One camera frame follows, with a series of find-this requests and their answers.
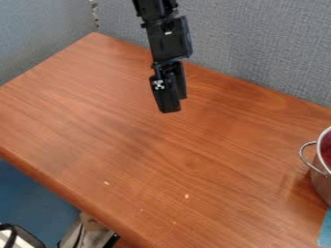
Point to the metal table leg bracket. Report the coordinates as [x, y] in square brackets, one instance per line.
[88, 234]

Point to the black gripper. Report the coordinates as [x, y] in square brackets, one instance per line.
[169, 45]

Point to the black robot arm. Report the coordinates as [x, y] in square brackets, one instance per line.
[153, 9]

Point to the metal pot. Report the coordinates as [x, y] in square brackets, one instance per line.
[319, 172]

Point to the red object in pot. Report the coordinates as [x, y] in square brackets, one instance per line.
[325, 149]

